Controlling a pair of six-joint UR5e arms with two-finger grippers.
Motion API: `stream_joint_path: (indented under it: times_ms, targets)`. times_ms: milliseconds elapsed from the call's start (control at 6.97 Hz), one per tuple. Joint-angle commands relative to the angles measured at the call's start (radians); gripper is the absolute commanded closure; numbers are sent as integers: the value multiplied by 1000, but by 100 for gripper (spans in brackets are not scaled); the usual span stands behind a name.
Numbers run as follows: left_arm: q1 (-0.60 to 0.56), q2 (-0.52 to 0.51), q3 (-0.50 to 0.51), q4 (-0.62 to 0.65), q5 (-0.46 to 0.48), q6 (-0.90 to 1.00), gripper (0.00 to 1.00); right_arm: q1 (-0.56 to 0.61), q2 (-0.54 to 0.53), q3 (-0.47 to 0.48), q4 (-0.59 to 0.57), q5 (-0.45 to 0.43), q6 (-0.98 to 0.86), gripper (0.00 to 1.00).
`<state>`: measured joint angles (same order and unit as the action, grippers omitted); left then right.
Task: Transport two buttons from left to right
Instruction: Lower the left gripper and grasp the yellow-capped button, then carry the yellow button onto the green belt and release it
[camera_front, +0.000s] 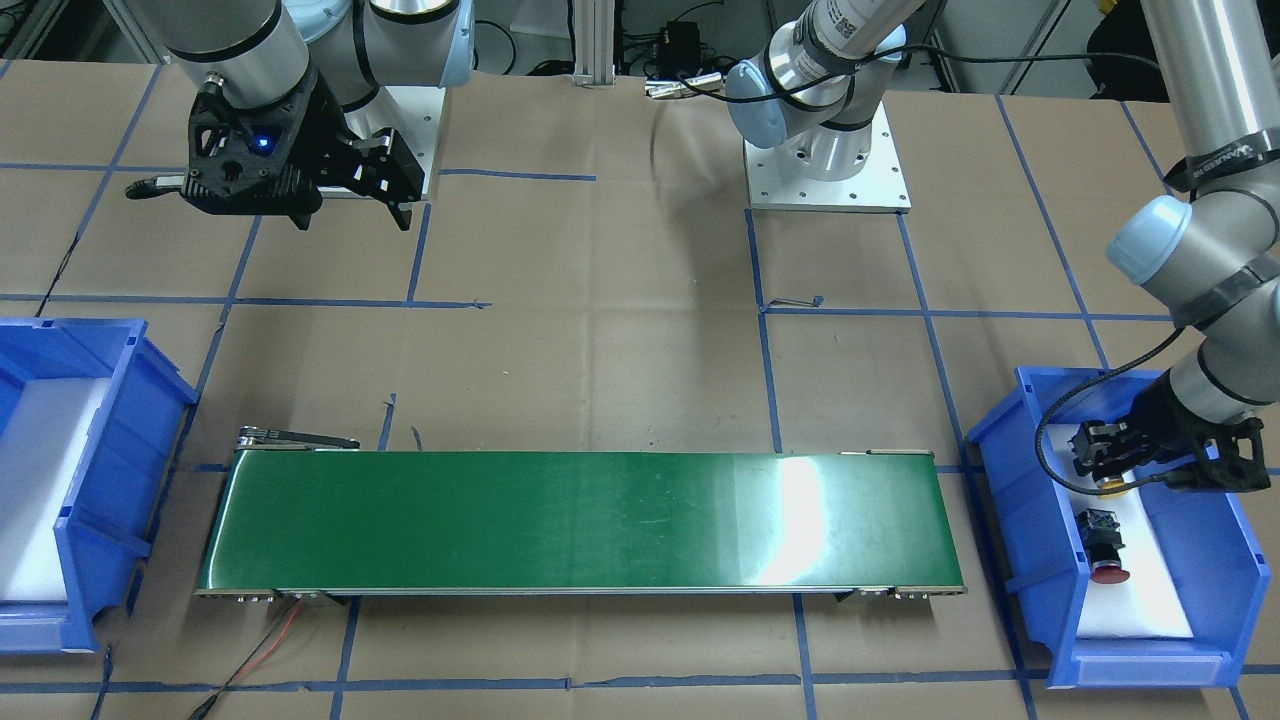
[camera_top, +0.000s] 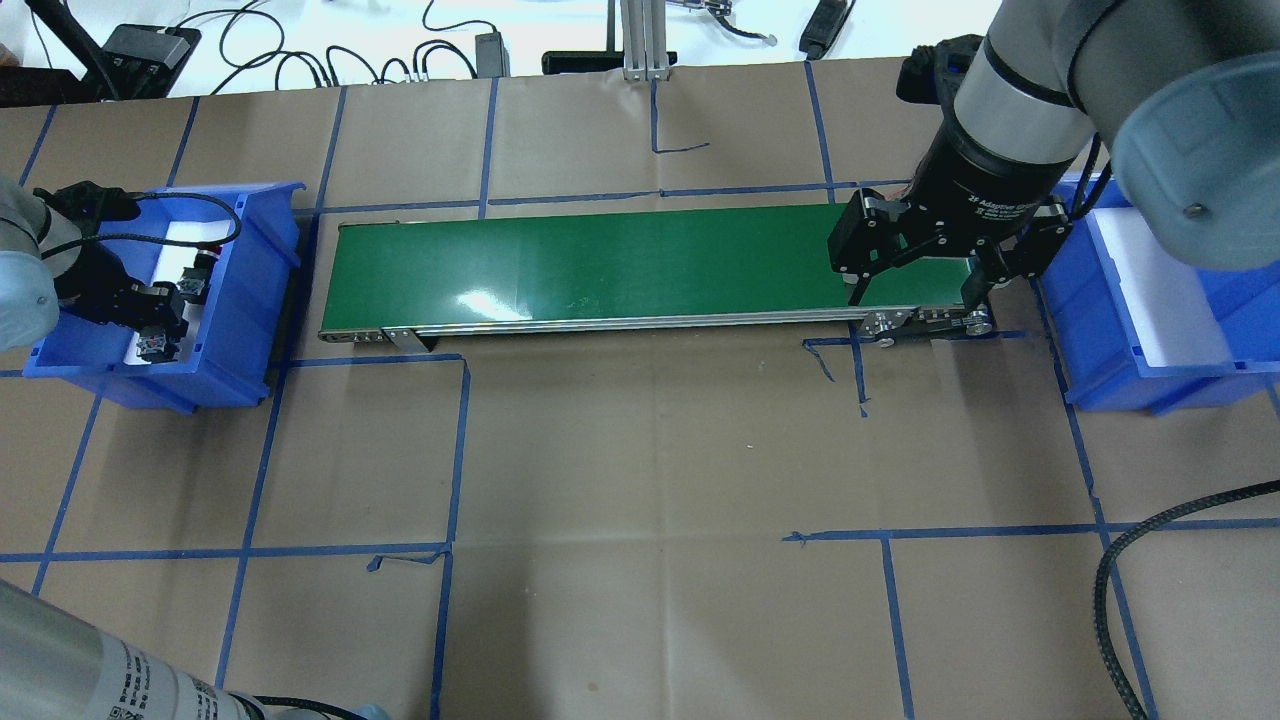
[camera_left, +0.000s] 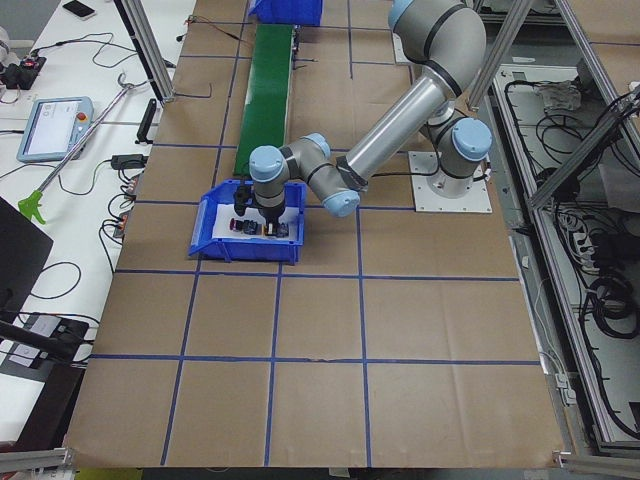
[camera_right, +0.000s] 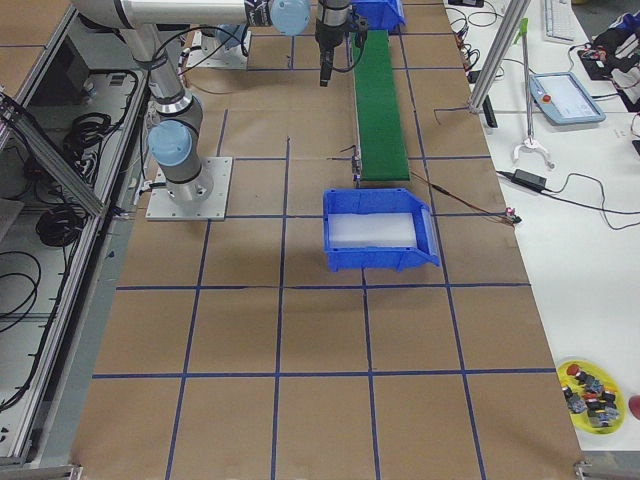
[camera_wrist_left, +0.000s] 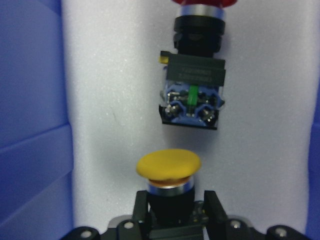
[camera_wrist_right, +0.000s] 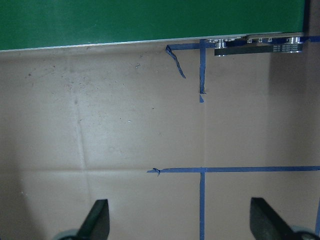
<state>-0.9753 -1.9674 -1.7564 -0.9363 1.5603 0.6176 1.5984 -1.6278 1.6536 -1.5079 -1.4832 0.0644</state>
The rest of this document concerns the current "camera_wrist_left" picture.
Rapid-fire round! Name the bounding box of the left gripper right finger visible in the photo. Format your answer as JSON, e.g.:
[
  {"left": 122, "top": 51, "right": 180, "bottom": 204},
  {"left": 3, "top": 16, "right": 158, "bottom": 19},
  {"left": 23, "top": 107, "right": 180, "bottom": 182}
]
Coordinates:
[{"left": 203, "top": 190, "right": 228, "bottom": 224}]

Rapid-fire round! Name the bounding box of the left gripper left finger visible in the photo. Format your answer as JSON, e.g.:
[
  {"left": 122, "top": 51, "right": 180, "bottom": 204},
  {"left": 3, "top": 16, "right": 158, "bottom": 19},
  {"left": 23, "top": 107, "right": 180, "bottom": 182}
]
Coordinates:
[{"left": 132, "top": 190, "right": 152, "bottom": 224}]

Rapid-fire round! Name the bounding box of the yellow push button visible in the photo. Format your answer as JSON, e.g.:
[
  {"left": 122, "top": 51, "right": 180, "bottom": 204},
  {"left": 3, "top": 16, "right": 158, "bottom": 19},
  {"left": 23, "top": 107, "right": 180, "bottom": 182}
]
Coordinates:
[{"left": 136, "top": 148, "right": 205, "bottom": 240}]

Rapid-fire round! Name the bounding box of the red push button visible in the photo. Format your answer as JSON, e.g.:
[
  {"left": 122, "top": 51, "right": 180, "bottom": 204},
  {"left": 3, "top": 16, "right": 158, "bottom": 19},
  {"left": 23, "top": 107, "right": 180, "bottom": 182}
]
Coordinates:
[{"left": 158, "top": 0, "right": 236, "bottom": 130}]

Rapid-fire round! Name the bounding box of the white foam pad source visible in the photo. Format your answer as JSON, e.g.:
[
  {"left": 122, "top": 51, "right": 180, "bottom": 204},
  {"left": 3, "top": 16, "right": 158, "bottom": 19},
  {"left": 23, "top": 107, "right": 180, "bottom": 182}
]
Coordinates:
[{"left": 62, "top": 0, "right": 320, "bottom": 231}]

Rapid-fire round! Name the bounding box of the blue source bin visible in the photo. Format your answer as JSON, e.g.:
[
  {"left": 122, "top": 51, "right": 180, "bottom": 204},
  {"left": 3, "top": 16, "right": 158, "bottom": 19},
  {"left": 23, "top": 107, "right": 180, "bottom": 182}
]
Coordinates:
[{"left": 0, "top": 0, "right": 320, "bottom": 240}]

